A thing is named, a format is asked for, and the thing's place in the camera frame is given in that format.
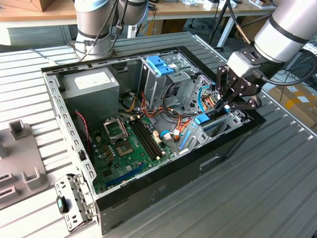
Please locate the metal slat shelf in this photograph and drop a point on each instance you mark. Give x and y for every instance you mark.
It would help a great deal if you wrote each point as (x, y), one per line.
(309, 52)

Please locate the black RAM slot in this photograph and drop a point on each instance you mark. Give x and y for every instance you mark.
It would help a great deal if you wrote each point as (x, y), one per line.
(149, 137)
(143, 141)

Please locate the brown cardboard box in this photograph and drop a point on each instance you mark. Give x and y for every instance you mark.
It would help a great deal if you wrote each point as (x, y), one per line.
(173, 26)
(43, 5)

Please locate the blue expansion slot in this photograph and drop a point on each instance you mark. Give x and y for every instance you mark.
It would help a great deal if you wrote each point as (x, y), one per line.
(125, 175)

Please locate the black open PC case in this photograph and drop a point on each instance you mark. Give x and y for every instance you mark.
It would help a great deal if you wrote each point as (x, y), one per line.
(173, 188)

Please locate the black latch teal face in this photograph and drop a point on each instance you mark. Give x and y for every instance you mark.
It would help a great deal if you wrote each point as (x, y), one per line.
(65, 204)

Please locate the silver slot bracket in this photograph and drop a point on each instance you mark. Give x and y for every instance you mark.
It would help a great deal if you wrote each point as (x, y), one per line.
(63, 186)

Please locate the grey metal drive cage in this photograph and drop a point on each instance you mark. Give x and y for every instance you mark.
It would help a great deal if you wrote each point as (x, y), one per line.
(153, 86)

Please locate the labelled cardboard box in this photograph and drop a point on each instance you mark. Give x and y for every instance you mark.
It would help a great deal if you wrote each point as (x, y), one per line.
(297, 104)

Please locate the blue plastic bay latch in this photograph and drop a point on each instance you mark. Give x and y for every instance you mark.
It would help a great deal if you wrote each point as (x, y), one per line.
(158, 65)

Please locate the beige board connector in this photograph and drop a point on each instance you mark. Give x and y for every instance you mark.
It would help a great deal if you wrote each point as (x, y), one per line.
(156, 137)

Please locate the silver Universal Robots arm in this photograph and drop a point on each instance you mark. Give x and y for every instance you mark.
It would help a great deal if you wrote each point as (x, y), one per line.
(91, 24)

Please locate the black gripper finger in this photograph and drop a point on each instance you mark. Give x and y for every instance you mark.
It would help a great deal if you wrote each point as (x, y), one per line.
(250, 104)
(224, 79)

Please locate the grey power supply unit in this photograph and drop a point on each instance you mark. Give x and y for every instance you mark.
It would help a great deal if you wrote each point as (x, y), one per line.
(91, 104)

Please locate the CPU socket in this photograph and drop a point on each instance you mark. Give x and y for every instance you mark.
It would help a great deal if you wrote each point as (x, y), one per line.
(125, 150)

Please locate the green motherboard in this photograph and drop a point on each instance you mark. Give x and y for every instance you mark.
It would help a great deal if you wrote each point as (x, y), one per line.
(116, 166)

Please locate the grey metal disk bay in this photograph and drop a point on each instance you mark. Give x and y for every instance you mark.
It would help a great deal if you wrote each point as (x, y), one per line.
(196, 135)

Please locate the black tripod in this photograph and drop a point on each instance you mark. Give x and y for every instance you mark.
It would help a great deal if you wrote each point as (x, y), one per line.
(218, 24)

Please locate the hard disk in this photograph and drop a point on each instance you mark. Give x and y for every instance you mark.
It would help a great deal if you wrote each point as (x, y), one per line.
(201, 119)

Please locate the wooden desk white frame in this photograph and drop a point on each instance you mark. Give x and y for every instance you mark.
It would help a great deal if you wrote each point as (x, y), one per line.
(188, 11)

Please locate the white camera box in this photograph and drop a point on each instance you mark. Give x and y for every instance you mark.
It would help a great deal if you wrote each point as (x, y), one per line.
(239, 63)

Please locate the black camera bracket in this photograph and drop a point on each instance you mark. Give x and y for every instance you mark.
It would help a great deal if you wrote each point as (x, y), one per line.
(252, 55)

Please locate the grey parts rack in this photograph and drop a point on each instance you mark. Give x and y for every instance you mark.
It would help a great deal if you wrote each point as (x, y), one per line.
(22, 158)

